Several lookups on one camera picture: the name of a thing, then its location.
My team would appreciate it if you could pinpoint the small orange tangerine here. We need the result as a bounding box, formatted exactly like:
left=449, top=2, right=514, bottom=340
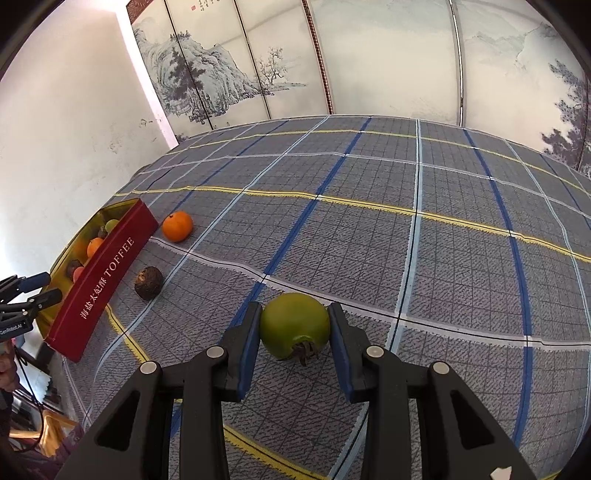
left=161, top=211, right=194, bottom=243

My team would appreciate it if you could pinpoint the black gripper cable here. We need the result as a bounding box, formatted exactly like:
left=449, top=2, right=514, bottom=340
left=13, top=344, right=49, bottom=455

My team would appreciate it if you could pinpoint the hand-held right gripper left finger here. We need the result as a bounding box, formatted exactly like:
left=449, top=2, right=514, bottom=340
left=55, top=302, right=264, bottom=480

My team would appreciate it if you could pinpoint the painted folding screen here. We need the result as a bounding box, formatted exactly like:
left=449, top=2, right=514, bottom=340
left=127, top=0, right=591, bottom=178

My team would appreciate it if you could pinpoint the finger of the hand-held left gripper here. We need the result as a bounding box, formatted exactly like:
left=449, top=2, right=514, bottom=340
left=0, top=288, right=64, bottom=320
left=0, top=271, right=52, bottom=297

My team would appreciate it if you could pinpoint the person's left hand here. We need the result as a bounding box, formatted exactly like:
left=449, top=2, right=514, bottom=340
left=0, top=352, right=19, bottom=394

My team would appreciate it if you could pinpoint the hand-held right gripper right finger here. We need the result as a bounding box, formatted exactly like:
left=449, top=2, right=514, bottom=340
left=327, top=302, right=561, bottom=480

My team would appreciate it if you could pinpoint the grey plaid blanket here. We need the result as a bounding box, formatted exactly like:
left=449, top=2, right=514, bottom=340
left=60, top=115, right=591, bottom=480

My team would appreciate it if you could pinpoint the red and gold box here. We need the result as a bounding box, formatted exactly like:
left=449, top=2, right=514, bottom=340
left=36, top=198, right=160, bottom=363

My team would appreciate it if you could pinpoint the yellow cloth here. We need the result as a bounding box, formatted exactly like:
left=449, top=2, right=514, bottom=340
left=9, top=408, right=81, bottom=457

